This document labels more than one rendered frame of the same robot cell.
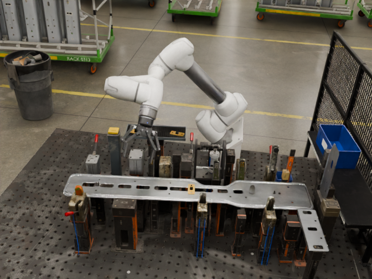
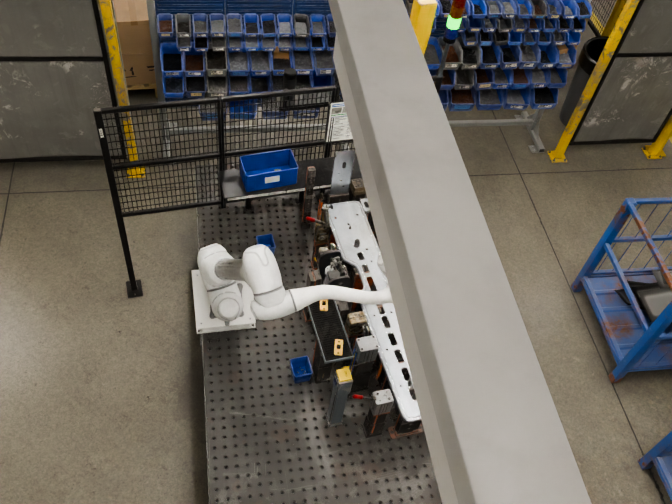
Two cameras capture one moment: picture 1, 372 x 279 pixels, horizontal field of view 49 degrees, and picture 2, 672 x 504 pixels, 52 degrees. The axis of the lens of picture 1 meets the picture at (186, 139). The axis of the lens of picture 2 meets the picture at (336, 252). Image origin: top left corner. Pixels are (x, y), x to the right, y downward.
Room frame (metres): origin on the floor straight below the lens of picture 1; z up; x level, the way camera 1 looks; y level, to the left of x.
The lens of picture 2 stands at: (2.85, 1.82, 3.93)
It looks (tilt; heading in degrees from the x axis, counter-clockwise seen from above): 51 degrees down; 246
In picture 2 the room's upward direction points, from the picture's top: 9 degrees clockwise
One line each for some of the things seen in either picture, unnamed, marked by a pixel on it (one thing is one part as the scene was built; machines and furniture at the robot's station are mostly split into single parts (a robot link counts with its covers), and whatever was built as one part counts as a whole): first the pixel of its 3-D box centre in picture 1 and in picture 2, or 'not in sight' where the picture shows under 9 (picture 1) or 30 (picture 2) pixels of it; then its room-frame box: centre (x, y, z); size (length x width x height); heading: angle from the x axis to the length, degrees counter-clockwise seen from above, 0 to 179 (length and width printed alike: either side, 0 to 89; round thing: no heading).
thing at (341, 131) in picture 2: not in sight; (345, 120); (1.65, -1.06, 1.30); 0.23 x 0.02 x 0.31; 179
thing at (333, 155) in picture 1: (328, 172); (342, 173); (1.74, -0.77, 1.17); 0.12 x 0.01 x 0.34; 179
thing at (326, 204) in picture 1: (324, 227); (355, 203); (1.62, -0.78, 0.88); 0.08 x 0.08 x 0.36; 89
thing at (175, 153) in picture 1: (176, 178); (339, 327); (1.97, 0.05, 0.90); 0.05 x 0.05 x 0.40; 89
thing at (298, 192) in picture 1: (187, 190); (378, 298); (1.75, -0.02, 1.00); 1.38 x 0.22 x 0.02; 89
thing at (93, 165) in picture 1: (95, 182); (377, 413); (1.93, 0.55, 0.88); 0.11 x 0.10 x 0.36; 179
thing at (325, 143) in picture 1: (336, 145); (268, 170); (2.12, -0.95, 1.10); 0.30 x 0.17 x 0.13; 2
